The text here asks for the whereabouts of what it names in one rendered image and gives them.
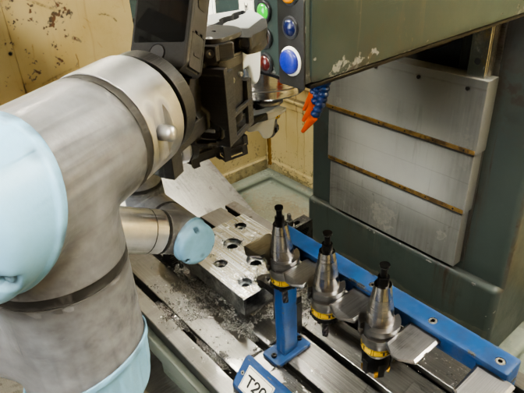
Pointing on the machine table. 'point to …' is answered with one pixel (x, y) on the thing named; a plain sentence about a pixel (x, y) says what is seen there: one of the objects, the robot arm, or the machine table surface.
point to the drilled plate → (220, 279)
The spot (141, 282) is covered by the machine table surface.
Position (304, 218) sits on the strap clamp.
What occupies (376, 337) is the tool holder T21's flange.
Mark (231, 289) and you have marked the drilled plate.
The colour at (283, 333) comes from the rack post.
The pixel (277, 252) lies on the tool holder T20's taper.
